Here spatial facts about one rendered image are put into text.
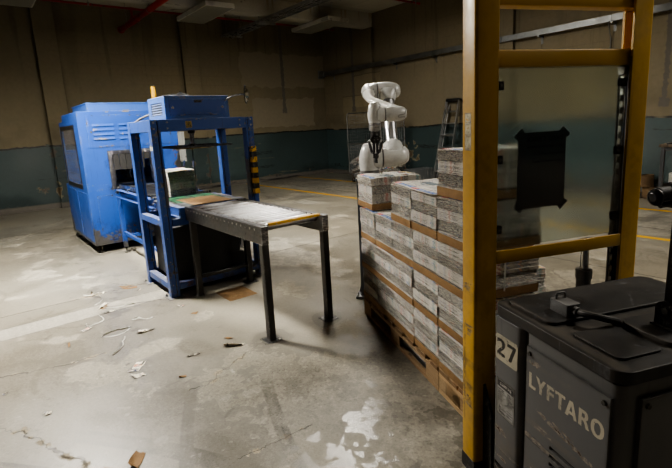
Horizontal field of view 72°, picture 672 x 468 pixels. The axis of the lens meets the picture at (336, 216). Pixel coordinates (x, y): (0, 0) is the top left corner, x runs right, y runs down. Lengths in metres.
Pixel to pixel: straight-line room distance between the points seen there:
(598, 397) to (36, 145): 10.99
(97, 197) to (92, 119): 0.94
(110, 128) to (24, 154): 5.18
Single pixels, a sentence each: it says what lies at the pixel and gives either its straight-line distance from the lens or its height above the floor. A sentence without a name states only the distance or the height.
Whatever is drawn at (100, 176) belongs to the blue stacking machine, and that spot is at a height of 0.96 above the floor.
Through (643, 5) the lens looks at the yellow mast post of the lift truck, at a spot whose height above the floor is 1.79.
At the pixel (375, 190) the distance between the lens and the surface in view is 3.20.
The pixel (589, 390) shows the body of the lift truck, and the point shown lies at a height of 0.69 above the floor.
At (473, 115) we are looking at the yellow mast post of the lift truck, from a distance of 1.69.
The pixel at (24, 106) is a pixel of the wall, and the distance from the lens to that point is 11.51.
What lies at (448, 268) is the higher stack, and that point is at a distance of 2.33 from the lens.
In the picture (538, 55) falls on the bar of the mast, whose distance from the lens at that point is 1.85.
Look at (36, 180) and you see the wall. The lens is 11.51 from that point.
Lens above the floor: 1.43
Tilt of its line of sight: 11 degrees down
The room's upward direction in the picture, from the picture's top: 3 degrees counter-clockwise
